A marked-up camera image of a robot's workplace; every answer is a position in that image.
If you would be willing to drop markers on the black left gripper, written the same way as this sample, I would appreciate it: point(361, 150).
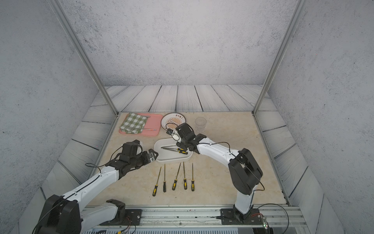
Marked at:
point(147, 159)

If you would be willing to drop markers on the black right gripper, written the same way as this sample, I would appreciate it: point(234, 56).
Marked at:
point(180, 144)

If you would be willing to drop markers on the white plastic storage box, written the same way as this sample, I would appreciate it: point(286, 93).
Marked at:
point(167, 157)

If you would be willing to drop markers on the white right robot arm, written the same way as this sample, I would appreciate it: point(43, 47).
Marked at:
point(244, 170)

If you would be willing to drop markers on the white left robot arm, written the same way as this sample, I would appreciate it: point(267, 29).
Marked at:
point(66, 214)

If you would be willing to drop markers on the clear plastic cup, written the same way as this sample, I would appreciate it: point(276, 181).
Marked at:
point(200, 124)

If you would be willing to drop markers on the round patterned plate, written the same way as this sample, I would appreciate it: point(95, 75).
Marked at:
point(172, 120)

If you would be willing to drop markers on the pink plastic tray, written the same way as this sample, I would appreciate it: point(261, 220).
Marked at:
point(152, 126)

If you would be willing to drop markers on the green checked cloth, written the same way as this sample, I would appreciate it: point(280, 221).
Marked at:
point(133, 124)

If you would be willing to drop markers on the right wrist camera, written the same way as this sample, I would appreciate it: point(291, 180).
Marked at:
point(170, 132)

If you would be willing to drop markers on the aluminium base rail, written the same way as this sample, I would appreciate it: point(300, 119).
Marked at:
point(208, 219)

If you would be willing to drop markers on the aluminium left corner post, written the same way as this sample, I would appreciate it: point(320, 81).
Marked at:
point(64, 22)

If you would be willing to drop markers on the aluminium corner post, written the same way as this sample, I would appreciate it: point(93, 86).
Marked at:
point(280, 54)
point(64, 22)

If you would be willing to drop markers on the aluminium right corner post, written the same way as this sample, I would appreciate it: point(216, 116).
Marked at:
point(280, 54)

